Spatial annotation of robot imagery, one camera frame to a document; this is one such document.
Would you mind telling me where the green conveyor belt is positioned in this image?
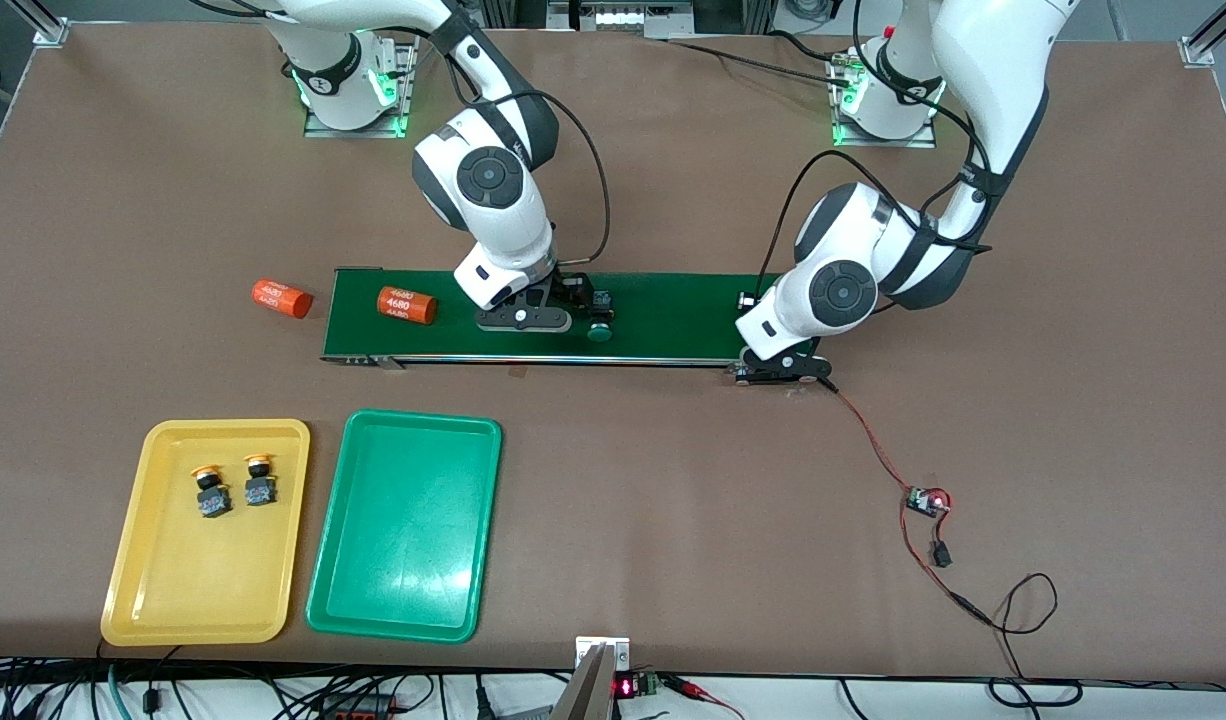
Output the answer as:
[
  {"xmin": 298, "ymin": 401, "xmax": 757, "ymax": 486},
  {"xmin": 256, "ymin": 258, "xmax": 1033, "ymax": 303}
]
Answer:
[{"xmin": 320, "ymin": 267, "xmax": 832, "ymax": 389}]

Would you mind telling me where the orange printed cylinder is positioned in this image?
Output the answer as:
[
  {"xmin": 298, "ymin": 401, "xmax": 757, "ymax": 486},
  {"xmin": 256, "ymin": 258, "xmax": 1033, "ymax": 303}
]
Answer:
[
  {"xmin": 251, "ymin": 279, "xmax": 315, "ymax": 320},
  {"xmin": 377, "ymin": 286, "xmax": 439, "ymax": 327}
]

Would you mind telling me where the thin black looped cable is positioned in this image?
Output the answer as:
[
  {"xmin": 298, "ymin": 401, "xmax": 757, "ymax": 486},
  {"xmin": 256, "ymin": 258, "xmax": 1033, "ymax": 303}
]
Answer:
[{"xmin": 958, "ymin": 573, "xmax": 1084, "ymax": 709}]

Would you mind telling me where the yellow plastic tray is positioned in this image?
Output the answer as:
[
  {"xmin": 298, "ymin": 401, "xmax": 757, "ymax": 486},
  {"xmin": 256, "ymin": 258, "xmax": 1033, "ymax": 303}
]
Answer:
[{"xmin": 100, "ymin": 418, "xmax": 312, "ymax": 647}]

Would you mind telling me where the black orange terminal block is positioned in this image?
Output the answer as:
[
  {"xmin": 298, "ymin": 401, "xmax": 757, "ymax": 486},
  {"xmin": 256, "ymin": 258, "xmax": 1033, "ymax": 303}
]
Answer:
[{"xmin": 318, "ymin": 693, "xmax": 399, "ymax": 720}]

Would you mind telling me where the grey metal camera mount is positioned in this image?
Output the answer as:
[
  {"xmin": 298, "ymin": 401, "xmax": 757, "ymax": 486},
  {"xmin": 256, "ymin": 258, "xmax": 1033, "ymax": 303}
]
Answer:
[{"xmin": 553, "ymin": 636, "xmax": 632, "ymax": 720}]

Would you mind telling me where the aluminium frame with lights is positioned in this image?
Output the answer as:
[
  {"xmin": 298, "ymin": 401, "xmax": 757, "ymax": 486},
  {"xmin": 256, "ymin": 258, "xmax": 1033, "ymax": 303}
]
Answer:
[{"xmin": 548, "ymin": 0, "xmax": 694, "ymax": 39}]

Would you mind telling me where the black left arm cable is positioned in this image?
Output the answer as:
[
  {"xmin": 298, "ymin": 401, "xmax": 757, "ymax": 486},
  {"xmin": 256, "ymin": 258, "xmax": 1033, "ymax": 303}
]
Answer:
[{"xmin": 758, "ymin": 0, "xmax": 994, "ymax": 301}]

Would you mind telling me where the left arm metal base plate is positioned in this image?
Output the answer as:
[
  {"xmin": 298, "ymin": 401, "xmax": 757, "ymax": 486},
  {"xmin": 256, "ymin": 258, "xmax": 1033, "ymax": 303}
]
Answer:
[{"xmin": 831, "ymin": 45, "xmax": 942, "ymax": 149}]

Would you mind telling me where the aluminium frame post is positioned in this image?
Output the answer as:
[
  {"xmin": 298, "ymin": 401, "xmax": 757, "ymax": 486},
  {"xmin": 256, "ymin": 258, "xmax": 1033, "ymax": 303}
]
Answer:
[
  {"xmin": 1178, "ymin": 0, "xmax": 1226, "ymax": 68},
  {"xmin": 8, "ymin": 0, "xmax": 71, "ymax": 48}
]

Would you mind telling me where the red clip lead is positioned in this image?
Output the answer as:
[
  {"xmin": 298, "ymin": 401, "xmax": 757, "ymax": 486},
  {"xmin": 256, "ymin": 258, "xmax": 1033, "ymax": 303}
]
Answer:
[{"xmin": 663, "ymin": 676, "xmax": 746, "ymax": 720}]

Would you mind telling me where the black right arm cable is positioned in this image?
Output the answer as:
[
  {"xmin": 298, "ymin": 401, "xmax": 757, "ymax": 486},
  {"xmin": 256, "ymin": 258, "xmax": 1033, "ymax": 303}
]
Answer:
[{"xmin": 188, "ymin": 0, "xmax": 611, "ymax": 266}]

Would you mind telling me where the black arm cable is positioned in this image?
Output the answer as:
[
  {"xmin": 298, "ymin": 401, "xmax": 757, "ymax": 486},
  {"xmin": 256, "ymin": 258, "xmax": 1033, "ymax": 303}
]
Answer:
[
  {"xmin": 758, "ymin": 0, "xmax": 994, "ymax": 301},
  {"xmin": 188, "ymin": 0, "xmax": 611, "ymax": 266}
]

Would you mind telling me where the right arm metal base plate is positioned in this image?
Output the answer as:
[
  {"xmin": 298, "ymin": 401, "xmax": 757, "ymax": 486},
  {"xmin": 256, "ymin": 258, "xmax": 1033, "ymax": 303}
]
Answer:
[{"xmin": 303, "ymin": 35, "xmax": 419, "ymax": 139}]

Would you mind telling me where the green plastic tray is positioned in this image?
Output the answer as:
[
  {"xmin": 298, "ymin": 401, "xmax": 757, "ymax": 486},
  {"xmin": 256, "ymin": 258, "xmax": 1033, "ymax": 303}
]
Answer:
[{"xmin": 305, "ymin": 408, "xmax": 503, "ymax": 644}]

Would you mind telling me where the yellow push button switch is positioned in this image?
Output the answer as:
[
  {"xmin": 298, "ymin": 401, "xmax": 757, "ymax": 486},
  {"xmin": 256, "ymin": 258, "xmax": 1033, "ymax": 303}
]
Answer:
[
  {"xmin": 243, "ymin": 454, "xmax": 279, "ymax": 507},
  {"xmin": 190, "ymin": 464, "xmax": 235, "ymax": 520}
]

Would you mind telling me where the long black table cable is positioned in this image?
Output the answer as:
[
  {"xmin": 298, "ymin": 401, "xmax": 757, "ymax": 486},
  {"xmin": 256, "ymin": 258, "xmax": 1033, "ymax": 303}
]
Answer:
[{"xmin": 663, "ymin": 38, "xmax": 854, "ymax": 86}]

